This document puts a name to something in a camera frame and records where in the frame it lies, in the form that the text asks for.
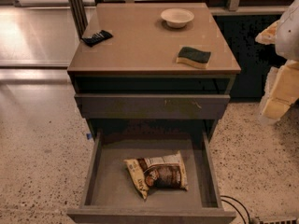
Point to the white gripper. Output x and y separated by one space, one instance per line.
289 36

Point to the brown chip bag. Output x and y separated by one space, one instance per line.
165 172

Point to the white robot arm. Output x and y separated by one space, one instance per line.
286 46

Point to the brown drawer cabinet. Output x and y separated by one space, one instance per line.
140 58

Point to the closed top drawer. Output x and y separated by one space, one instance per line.
151 106

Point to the open middle drawer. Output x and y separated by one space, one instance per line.
110 196

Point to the green yellow sponge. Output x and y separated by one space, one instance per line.
193 57

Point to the white ceramic bowl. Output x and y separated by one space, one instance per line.
177 17

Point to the black snack bar packet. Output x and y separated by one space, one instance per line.
97 38

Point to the blue tape piece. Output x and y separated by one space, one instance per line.
89 136

